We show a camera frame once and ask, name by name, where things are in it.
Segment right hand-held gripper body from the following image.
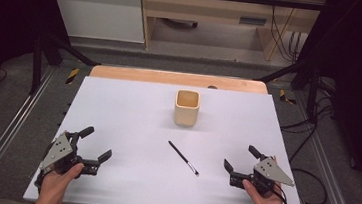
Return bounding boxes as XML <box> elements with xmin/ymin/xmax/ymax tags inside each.
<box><xmin>228</xmin><ymin>150</ymin><xmax>298</xmax><ymax>199</ymax></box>

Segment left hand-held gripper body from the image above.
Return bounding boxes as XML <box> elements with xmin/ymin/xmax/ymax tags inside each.
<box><xmin>39</xmin><ymin>128</ymin><xmax>104</xmax><ymax>179</ymax></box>

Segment black pen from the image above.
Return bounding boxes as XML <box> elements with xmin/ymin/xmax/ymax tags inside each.
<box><xmin>164</xmin><ymin>140</ymin><xmax>203</xmax><ymax>177</ymax></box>

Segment beige square holder cup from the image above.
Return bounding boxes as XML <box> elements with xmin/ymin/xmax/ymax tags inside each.
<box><xmin>172</xmin><ymin>88</ymin><xmax>202</xmax><ymax>129</ymax></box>

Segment person's left hand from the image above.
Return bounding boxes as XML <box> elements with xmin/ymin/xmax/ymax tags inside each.
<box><xmin>38</xmin><ymin>159</ymin><xmax>86</xmax><ymax>204</ymax></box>

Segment yellow black striped tape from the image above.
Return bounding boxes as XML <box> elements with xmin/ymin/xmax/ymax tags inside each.
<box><xmin>65</xmin><ymin>67</ymin><xmax>82</xmax><ymax>86</ymax></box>
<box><xmin>277</xmin><ymin>88</ymin><xmax>300</xmax><ymax>106</ymax></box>

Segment black metal stand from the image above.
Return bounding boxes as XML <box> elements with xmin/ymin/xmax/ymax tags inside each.
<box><xmin>28</xmin><ymin>31</ymin><xmax>105</xmax><ymax>102</ymax></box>
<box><xmin>251</xmin><ymin>55</ymin><xmax>325</xmax><ymax>125</ymax></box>

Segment wooden table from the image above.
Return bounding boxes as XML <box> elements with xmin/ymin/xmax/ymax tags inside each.
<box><xmin>89</xmin><ymin>63</ymin><xmax>270</xmax><ymax>95</ymax></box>

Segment white cabinet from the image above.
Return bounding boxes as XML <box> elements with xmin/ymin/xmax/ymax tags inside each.
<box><xmin>40</xmin><ymin>0</ymin><xmax>150</xmax><ymax>45</ymax></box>

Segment light wooden desk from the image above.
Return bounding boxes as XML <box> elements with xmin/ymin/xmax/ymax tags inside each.
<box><xmin>133</xmin><ymin>0</ymin><xmax>327</xmax><ymax>67</ymax></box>

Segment right hand-held gripper cable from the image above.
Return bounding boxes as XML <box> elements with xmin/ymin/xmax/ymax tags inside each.
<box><xmin>271</xmin><ymin>182</ymin><xmax>294</xmax><ymax>204</ymax></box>

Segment hand-held gripper cable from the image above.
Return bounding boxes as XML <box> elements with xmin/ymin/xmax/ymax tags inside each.
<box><xmin>33</xmin><ymin>167</ymin><xmax>55</xmax><ymax>196</ymax></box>
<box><xmin>271</xmin><ymin>182</ymin><xmax>294</xmax><ymax>204</ymax></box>

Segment left hand-held gripper cable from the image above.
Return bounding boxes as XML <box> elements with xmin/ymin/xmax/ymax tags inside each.
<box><xmin>33</xmin><ymin>167</ymin><xmax>55</xmax><ymax>196</ymax></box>

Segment aluminium floor rail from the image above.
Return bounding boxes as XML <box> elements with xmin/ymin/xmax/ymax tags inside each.
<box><xmin>284</xmin><ymin>91</ymin><xmax>362</xmax><ymax>204</ymax></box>
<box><xmin>0</xmin><ymin>60</ymin><xmax>58</xmax><ymax>204</ymax></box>

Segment black floor cable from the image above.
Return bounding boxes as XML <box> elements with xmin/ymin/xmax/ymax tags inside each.
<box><xmin>273</xmin><ymin>88</ymin><xmax>338</xmax><ymax>204</ymax></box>

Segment hanging black cables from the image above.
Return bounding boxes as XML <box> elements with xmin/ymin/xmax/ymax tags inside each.
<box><xmin>265</xmin><ymin>4</ymin><xmax>306</xmax><ymax>64</ymax></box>

